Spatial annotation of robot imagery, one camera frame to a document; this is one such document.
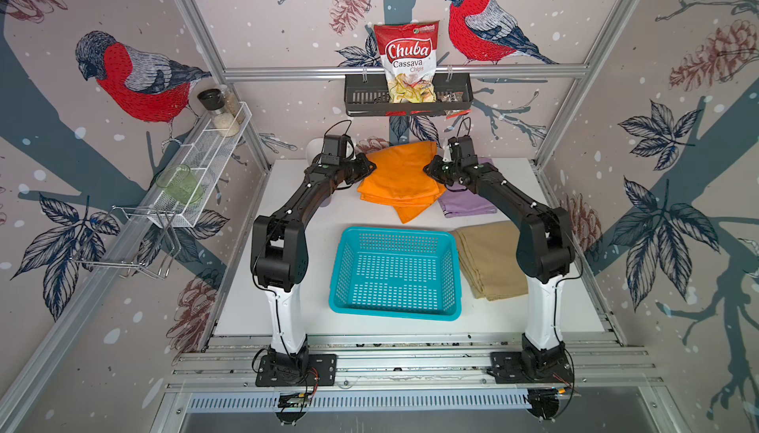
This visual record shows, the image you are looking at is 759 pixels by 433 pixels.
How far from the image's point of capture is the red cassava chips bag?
31.9 inches

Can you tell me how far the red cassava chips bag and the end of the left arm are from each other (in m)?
0.22

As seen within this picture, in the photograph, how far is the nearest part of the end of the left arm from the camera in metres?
0.82
